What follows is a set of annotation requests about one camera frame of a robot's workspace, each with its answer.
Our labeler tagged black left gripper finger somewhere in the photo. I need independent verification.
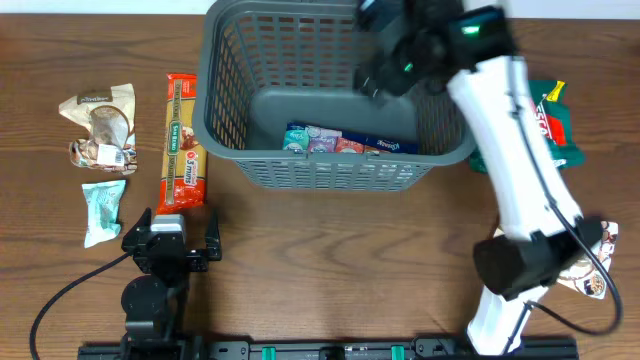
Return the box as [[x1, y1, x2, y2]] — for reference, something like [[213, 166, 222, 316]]
[[205, 211, 221, 250], [135, 208, 152, 231]]

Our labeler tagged Kleenex tissue multipack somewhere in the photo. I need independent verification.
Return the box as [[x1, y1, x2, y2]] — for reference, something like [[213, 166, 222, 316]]
[[282, 122, 419, 154]]

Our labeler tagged beige dried mushroom bag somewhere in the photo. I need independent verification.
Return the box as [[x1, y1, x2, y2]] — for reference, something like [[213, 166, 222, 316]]
[[473, 228, 606, 302]]

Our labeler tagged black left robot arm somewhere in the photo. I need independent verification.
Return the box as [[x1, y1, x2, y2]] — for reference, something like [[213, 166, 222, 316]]
[[121, 209, 222, 348]]

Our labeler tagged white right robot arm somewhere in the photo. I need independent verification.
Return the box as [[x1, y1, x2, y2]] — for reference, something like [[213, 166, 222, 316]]
[[354, 1, 602, 357]]

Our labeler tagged small light teal packet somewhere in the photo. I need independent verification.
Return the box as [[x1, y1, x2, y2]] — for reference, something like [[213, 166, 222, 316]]
[[82, 179, 126, 248]]

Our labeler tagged San Remo spaghetti packet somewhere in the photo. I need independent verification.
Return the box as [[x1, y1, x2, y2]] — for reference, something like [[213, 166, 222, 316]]
[[156, 73, 207, 215]]

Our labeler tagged crumpled beige mushroom bag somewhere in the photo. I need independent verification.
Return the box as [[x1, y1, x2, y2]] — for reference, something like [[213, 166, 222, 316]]
[[58, 83, 138, 175]]

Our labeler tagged green Nescafe coffee bag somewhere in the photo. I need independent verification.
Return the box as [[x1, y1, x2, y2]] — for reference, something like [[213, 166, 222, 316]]
[[468, 79, 586, 175]]

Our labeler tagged grey plastic basket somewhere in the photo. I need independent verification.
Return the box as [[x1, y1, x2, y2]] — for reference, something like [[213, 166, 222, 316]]
[[193, 0, 475, 191]]

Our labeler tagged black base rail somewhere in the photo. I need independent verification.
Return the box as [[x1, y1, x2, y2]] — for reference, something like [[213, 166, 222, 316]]
[[77, 337, 581, 360]]

